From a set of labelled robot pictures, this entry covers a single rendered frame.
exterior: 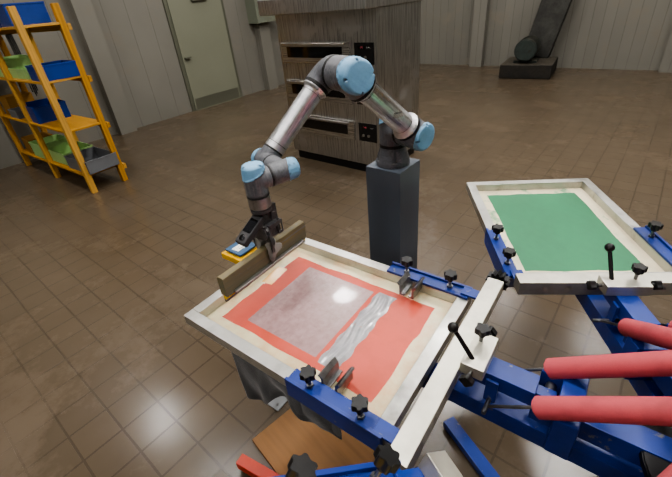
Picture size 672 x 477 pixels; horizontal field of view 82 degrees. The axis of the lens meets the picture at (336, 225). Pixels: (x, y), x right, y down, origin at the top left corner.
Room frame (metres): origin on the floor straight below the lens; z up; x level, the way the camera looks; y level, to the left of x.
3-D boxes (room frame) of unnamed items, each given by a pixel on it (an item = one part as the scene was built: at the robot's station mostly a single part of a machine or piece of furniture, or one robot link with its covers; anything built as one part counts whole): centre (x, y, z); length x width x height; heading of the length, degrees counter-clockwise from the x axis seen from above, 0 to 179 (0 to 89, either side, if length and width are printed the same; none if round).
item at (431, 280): (1.04, -0.30, 0.98); 0.30 x 0.05 x 0.07; 51
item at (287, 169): (1.22, 0.17, 1.39); 0.11 x 0.11 x 0.08; 32
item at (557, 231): (1.21, -0.90, 1.05); 1.08 x 0.61 x 0.23; 171
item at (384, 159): (1.64, -0.29, 1.25); 0.15 x 0.15 x 0.10
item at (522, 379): (0.63, -0.38, 1.02); 0.17 x 0.06 x 0.05; 51
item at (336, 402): (0.61, 0.05, 0.98); 0.30 x 0.05 x 0.07; 51
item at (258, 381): (0.85, 0.23, 0.74); 0.46 x 0.04 x 0.42; 51
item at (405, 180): (1.64, -0.29, 0.60); 0.18 x 0.18 x 1.20; 48
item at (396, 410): (0.98, 0.06, 0.97); 0.79 x 0.58 x 0.04; 51
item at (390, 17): (4.87, -0.30, 0.94); 1.45 x 1.12 x 1.89; 48
